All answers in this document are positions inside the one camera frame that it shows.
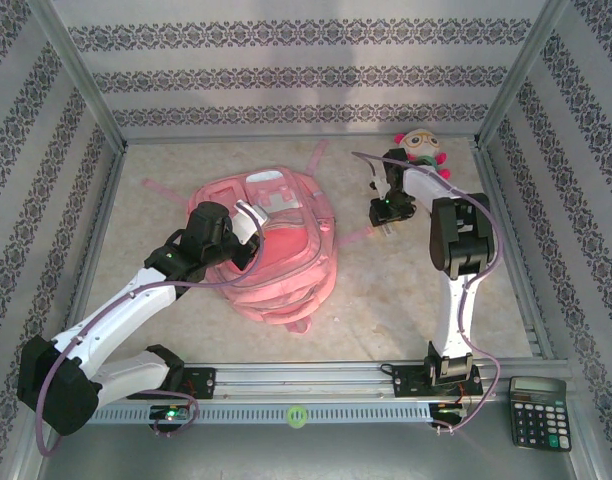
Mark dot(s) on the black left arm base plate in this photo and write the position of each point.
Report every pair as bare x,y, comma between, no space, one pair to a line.
201,382

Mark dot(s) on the aluminium side rail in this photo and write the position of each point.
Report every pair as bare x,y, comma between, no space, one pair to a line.
506,240
103,210

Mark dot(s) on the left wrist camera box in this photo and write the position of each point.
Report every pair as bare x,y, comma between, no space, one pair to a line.
246,220

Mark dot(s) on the aluminium frame post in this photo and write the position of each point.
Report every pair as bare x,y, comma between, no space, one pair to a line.
76,70
526,65

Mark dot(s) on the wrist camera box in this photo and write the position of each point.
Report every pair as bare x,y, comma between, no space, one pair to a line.
246,220
380,182

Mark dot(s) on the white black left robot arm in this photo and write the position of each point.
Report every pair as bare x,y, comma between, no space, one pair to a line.
116,310

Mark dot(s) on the aluminium back rail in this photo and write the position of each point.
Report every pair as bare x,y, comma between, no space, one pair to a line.
286,137

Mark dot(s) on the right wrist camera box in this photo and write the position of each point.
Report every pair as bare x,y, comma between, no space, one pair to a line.
380,182

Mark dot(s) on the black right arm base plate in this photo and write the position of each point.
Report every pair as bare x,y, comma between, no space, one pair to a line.
406,382

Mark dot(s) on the pink school backpack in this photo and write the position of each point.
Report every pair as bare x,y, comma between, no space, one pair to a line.
286,270

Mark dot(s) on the pink white plush toy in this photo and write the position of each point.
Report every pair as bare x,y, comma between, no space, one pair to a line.
423,142

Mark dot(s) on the aluminium mounting rail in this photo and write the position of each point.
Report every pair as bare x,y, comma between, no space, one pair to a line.
306,380

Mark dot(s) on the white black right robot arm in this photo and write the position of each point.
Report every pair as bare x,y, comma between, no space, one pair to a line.
458,310

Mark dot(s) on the black desk calculator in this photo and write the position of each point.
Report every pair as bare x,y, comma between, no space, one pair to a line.
538,415

